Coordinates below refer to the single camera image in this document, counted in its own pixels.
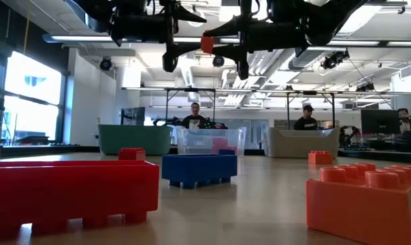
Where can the person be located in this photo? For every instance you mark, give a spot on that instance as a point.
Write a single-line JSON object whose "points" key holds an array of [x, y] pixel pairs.
{"points": [[306, 122], [193, 119], [408, 132]]}

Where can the long red toy block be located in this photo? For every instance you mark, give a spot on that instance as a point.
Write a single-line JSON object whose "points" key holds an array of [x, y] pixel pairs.
{"points": [[73, 190], [220, 143]]}

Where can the round black ceiling device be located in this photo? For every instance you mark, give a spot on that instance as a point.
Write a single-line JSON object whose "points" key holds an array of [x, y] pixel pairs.
{"points": [[218, 61], [105, 64]]}

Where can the black flat device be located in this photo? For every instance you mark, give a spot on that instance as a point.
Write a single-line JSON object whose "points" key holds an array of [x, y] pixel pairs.
{"points": [[32, 139]]}

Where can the small blue toy block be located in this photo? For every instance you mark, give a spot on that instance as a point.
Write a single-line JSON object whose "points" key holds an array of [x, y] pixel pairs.
{"points": [[227, 152]]}

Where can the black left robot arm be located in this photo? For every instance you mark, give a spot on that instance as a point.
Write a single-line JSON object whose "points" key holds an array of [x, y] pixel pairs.
{"points": [[100, 8]]}

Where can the black background rig frame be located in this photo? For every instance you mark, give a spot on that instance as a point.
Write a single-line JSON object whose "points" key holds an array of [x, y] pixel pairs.
{"points": [[311, 92], [190, 90]]}

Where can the clear plastic bin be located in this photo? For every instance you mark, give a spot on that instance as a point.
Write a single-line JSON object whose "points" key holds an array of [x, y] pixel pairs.
{"points": [[198, 139]]}

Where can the small red toy block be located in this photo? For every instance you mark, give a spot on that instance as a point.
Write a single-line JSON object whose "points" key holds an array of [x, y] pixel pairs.
{"points": [[132, 154], [207, 45]]}

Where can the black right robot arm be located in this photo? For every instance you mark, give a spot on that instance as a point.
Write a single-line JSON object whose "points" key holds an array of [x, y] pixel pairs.
{"points": [[328, 20]]}

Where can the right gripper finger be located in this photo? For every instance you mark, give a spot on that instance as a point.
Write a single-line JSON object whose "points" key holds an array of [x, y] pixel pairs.
{"points": [[229, 29], [231, 50]]}

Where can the ceiling light strip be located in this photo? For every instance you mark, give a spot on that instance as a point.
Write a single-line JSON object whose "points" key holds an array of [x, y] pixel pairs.
{"points": [[79, 38], [406, 43], [358, 43], [192, 39]]}

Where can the white ventilation duct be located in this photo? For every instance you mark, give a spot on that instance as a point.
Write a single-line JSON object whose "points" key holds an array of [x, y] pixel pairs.
{"points": [[188, 76]]}

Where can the small red-orange toy block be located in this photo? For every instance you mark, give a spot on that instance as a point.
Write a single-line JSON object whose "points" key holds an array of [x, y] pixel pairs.
{"points": [[358, 211]]}

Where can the green plastic bin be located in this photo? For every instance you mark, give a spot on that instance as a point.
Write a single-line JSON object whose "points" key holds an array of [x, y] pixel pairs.
{"points": [[134, 139]]}

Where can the small orange toy block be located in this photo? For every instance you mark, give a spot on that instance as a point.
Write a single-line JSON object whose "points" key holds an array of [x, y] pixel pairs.
{"points": [[320, 158]]}

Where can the large window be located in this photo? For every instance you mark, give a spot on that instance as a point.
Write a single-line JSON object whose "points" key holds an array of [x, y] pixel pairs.
{"points": [[32, 81]]}

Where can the white plastic bin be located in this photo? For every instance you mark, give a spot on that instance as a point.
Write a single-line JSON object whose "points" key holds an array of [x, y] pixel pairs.
{"points": [[300, 143]]}

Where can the long blue toy block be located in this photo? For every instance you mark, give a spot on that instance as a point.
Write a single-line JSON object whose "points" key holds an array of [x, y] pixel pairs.
{"points": [[198, 168]]}

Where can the black computer monitor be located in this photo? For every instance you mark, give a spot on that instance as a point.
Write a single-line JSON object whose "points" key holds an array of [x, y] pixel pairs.
{"points": [[379, 121], [133, 115]]}

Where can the dark background table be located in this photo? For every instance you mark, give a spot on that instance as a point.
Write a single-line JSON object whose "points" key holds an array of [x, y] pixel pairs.
{"points": [[38, 150], [389, 156]]}

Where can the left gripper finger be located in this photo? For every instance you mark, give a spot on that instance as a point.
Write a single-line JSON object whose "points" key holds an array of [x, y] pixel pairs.
{"points": [[183, 49], [185, 16]]}

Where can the black ceiling-mounted device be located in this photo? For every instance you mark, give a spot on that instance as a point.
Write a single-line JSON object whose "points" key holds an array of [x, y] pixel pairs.
{"points": [[365, 87], [334, 59]]}

